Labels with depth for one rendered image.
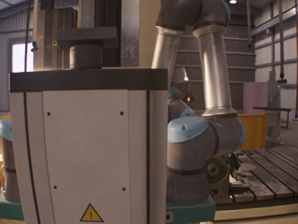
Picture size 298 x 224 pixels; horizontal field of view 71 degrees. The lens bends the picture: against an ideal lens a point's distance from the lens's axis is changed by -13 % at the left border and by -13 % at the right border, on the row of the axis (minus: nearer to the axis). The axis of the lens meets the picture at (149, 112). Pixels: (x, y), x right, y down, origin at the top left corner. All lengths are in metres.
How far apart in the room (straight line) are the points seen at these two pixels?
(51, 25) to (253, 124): 3.70
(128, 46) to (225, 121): 1.82
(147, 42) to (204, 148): 1.86
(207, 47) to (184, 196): 0.45
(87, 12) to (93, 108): 2.14
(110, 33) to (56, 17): 2.20
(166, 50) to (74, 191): 0.49
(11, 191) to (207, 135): 0.58
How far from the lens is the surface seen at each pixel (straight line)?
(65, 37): 0.52
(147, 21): 2.45
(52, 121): 0.51
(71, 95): 0.49
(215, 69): 0.74
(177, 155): 0.64
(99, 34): 0.51
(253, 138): 4.62
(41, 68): 2.67
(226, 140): 0.71
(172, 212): 0.67
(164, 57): 0.75
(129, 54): 2.39
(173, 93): 0.94
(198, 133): 0.63
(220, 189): 1.64
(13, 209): 0.76
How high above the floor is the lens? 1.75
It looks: 6 degrees down
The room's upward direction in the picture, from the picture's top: straight up
